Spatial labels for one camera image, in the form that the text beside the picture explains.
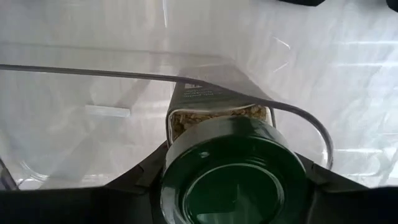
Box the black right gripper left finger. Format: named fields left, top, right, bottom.
left=0, top=141, right=169, bottom=224

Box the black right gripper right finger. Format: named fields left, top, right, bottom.
left=295, top=154, right=398, bottom=224

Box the glass herb jar green lid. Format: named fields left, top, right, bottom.
left=160, top=63, right=308, bottom=224

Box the clear plastic tray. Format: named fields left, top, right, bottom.
left=0, top=40, right=335, bottom=191

